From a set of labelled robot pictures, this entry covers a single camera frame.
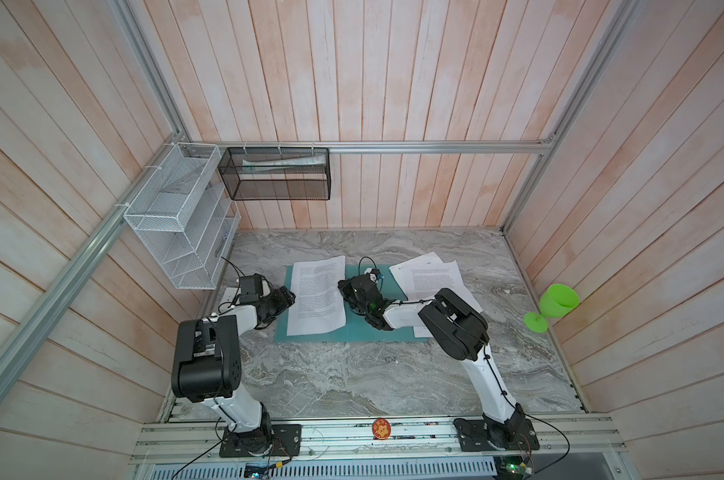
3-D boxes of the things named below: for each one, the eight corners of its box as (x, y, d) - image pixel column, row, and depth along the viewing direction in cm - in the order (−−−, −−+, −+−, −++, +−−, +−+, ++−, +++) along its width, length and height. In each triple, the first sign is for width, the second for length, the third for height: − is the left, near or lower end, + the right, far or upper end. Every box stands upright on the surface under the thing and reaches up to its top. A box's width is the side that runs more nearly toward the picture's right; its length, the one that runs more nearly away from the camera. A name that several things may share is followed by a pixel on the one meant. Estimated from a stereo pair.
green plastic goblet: (526, 332, 94) (553, 306, 81) (517, 310, 99) (542, 282, 86) (553, 332, 94) (584, 306, 81) (543, 310, 99) (571, 282, 86)
